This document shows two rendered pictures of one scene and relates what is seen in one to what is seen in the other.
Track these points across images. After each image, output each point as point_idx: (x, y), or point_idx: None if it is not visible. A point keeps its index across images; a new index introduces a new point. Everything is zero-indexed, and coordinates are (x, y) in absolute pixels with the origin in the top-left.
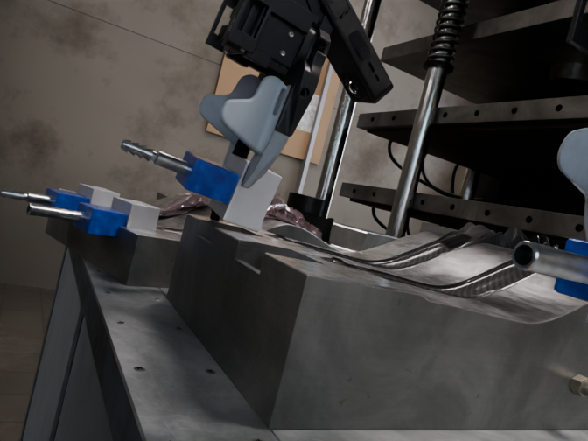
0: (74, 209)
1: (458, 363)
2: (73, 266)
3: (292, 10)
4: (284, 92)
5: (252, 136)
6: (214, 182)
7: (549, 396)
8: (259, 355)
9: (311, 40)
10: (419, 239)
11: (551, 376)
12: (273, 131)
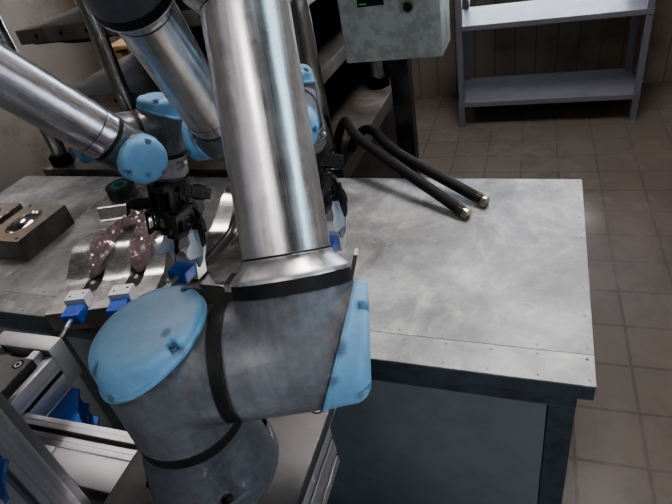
0: (85, 313)
1: None
2: (84, 331)
3: (186, 212)
4: (195, 232)
5: (197, 254)
6: (191, 273)
7: None
8: None
9: (193, 211)
10: (228, 202)
11: None
12: (202, 247)
